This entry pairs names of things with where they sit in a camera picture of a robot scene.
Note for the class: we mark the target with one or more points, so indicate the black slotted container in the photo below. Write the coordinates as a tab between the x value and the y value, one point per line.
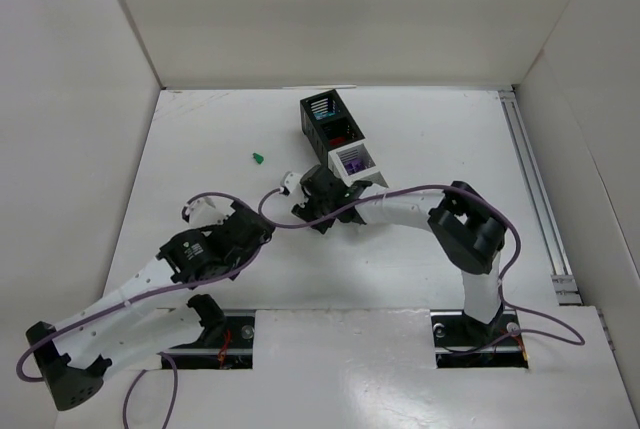
325	116

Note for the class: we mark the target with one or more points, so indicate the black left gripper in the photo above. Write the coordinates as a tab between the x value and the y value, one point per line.
251	225

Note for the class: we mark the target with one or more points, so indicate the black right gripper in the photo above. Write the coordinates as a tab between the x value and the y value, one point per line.
310	206

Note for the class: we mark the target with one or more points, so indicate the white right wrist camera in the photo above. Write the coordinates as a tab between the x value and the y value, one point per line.
290	183

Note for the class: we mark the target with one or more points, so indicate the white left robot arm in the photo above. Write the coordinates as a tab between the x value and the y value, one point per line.
157	309

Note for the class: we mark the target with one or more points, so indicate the white slotted container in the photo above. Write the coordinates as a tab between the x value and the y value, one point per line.
337	158

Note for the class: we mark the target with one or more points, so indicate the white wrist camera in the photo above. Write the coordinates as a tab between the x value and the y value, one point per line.
290	183
202	212

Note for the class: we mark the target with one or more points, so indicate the aluminium rail right side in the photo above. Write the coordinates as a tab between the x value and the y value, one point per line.
564	283

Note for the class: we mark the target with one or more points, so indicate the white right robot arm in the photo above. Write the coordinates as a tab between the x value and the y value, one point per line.
470	235

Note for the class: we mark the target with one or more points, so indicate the small green lego piece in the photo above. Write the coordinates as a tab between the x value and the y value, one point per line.
258	158

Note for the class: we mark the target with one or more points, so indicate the purple flower lego brick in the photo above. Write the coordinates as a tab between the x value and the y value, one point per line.
354	166

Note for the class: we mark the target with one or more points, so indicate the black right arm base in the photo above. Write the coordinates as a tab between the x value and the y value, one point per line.
463	343

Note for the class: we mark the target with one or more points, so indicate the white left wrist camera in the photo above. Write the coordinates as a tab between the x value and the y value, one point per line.
202	212

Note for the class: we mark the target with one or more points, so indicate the red round lego piece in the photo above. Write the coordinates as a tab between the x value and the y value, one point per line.
337	141

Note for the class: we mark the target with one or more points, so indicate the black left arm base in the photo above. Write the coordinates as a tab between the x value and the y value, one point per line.
231	350

